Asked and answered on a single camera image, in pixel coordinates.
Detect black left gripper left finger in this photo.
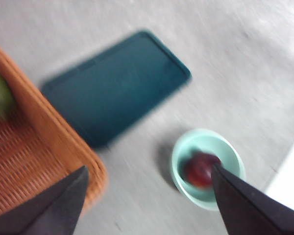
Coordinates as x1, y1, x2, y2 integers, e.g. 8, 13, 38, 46
0, 165, 89, 235

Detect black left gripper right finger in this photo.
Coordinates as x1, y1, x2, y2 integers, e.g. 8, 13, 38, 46
211, 163, 294, 235

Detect dark purple plum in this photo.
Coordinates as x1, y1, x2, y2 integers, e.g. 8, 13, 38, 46
185, 151, 222, 188

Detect teal ceramic bowl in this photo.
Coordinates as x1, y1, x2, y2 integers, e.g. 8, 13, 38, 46
171, 128, 246, 212

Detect white base platform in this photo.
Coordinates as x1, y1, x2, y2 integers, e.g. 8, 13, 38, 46
266, 129, 294, 213

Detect brown wicker basket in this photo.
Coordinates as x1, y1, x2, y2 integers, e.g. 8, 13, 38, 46
0, 44, 107, 218

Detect dark rectangular tray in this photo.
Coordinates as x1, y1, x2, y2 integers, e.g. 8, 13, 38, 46
40, 29, 192, 149

